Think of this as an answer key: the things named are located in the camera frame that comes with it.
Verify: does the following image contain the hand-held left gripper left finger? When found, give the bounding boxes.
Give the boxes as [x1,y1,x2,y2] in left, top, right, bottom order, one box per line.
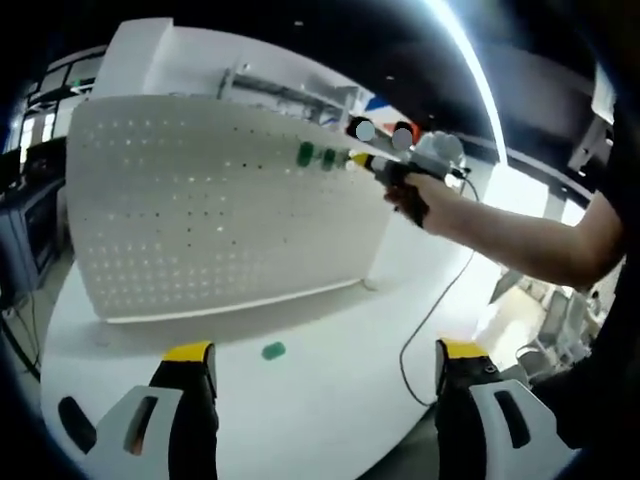
[87,340,221,480]

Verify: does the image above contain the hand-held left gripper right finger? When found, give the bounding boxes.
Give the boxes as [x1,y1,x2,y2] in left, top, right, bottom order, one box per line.
[433,338,576,480]

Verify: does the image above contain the white perforated mounting plate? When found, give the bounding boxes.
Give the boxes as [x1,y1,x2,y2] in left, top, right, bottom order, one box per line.
[64,93,401,326]

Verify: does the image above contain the person's right hand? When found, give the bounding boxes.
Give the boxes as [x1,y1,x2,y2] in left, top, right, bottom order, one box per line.
[383,171,432,232]

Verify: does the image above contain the white ceiling light strip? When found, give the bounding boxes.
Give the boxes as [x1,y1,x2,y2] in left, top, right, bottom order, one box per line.
[447,0,511,161]

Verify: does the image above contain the metal shelf rack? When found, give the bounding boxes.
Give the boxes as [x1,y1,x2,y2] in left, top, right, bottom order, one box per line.
[219,64,371,126]

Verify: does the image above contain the person's dark shirt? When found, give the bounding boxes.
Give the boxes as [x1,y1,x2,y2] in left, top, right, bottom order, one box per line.
[529,59,640,451]

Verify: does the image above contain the dark equipment cabinet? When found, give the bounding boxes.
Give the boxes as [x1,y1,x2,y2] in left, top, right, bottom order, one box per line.
[0,179,66,296]

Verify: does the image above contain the white square pillar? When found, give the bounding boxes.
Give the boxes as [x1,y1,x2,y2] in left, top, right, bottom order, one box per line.
[94,18,176,99]

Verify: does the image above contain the black monitor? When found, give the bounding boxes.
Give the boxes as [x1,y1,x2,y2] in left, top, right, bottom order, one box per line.
[20,143,67,182]

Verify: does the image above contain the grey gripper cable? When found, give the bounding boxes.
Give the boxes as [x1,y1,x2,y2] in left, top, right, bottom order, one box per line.
[398,169,481,407]

